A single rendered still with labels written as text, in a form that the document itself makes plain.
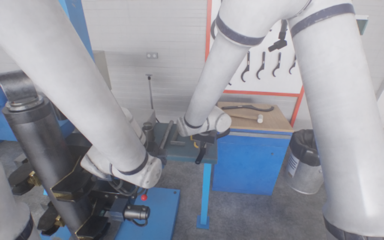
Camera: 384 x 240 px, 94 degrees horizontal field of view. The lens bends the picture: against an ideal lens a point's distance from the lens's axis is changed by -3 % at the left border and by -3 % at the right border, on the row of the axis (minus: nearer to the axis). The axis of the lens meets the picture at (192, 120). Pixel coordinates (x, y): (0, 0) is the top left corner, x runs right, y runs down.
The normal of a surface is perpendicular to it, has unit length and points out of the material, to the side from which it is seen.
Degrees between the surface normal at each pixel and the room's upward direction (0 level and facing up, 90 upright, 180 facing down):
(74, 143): 0
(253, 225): 0
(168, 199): 0
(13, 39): 109
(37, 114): 90
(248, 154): 90
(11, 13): 103
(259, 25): 120
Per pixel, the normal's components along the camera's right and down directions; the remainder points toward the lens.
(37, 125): 0.75, 0.34
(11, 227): 0.93, -0.36
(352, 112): -0.36, 0.07
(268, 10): 0.13, 0.78
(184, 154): 0.01, -0.87
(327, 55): -0.59, 0.12
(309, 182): -0.34, 0.51
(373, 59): -0.11, 0.50
